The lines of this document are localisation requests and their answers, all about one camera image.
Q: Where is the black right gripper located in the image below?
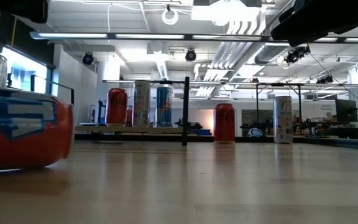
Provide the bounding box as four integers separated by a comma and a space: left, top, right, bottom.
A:
270, 0, 338, 47

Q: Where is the red and blue Pepsi can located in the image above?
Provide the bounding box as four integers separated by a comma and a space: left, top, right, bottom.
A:
0, 86, 75, 171

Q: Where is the white Celsius can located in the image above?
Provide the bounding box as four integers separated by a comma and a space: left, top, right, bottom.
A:
273, 95, 294, 144
133, 80, 152, 128

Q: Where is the red Coca-Cola Zero can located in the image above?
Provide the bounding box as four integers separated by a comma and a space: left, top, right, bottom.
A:
213, 103, 236, 144
105, 88, 129, 127

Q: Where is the blue silver Red Bull can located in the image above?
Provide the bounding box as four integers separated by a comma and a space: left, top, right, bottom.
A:
156, 86, 173, 128

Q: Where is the wooden shelf board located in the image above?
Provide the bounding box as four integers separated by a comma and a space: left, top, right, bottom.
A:
74, 125, 185, 134

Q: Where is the black ceiling spotlight cluster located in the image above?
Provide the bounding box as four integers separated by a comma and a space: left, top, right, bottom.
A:
315, 74, 335, 85
284, 45, 311, 65

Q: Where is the black computer monitor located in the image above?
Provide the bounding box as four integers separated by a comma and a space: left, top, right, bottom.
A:
335, 98, 358, 123

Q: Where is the distant cluttered work desk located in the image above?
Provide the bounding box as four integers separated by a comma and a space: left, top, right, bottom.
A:
293, 123, 358, 140

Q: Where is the monitor with blue screen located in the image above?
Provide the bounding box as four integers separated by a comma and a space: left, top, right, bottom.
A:
97, 99, 108, 126

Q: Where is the long LED light bar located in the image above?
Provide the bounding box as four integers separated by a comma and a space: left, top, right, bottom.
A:
29, 30, 358, 44

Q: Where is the distant black station frame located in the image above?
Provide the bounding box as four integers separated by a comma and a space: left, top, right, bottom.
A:
222, 82, 358, 131

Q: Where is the black aluminium table frame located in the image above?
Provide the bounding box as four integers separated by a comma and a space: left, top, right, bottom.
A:
73, 133, 358, 151

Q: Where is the white coiled cable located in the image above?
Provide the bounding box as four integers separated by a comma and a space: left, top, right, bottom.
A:
162, 8, 179, 26

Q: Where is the thin black metal shelf rail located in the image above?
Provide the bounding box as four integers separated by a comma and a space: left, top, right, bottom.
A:
29, 74, 190, 146

